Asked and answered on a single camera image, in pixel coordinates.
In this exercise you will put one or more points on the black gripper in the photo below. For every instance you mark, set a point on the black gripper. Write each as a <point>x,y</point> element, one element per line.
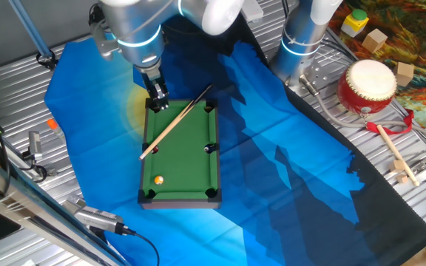
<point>150,83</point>

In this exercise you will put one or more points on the wooden pool cue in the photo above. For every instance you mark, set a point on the wooden pool cue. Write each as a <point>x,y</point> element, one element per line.
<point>176,121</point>

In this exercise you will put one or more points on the yellow striped pool ball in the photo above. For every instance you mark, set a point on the yellow striped pool ball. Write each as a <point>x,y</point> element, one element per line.
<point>158,180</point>

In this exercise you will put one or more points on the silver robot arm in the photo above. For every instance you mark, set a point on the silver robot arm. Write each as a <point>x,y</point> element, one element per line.
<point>139,29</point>

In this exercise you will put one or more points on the red striped pool ball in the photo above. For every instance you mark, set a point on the red striped pool ball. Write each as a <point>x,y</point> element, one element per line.
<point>155,149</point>

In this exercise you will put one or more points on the black pool ball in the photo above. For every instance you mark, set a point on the black pool ball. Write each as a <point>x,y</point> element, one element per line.
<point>208,149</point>

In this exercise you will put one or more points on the mini green pool table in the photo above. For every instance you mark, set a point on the mini green pool table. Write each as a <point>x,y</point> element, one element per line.
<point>183,166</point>

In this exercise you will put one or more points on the orange capped tube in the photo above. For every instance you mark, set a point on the orange capped tube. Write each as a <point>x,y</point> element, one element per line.
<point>53,125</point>

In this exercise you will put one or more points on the black pole clamp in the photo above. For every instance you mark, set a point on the black pole clamp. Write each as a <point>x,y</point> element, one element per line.
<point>46,61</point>

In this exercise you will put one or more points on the blue printed cloth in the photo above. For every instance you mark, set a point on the blue printed cloth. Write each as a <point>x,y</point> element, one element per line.
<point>272,147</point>

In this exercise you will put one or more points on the blue pole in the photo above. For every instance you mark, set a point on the blue pole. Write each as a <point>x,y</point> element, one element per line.
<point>32,31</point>

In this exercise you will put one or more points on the yellow box green button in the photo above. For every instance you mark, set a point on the yellow box green button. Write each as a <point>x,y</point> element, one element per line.
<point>353,24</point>

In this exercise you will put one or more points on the red drum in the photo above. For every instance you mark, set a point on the red drum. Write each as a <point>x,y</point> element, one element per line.
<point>368,81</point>

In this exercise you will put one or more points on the wooden cube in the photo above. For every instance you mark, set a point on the wooden cube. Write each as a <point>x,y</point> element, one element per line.
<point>404,74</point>
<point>374,40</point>

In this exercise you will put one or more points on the wooden drumstick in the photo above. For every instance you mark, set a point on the wooden drumstick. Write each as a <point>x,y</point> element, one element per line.
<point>394,149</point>

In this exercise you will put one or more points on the small wooden block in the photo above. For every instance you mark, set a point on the small wooden block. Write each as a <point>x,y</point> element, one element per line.
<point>402,179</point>
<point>396,166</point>

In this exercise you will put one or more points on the colourful painted cloth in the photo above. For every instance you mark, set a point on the colourful painted cloth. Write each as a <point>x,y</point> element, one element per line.
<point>420,29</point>

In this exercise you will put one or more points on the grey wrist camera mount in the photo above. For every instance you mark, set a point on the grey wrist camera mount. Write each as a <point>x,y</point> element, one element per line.
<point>104,44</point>

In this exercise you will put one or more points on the small silver camera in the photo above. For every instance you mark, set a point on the small silver camera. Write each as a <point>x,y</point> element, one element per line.
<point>34,142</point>

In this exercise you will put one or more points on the large silver camera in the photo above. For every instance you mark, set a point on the large silver camera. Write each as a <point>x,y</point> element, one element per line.
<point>96,218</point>

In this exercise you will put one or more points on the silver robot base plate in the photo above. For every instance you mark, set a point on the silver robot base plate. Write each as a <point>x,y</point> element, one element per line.
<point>320,74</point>

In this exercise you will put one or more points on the aluminium frame bar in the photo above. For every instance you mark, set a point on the aluminium frame bar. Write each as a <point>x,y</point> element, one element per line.
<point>20,207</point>

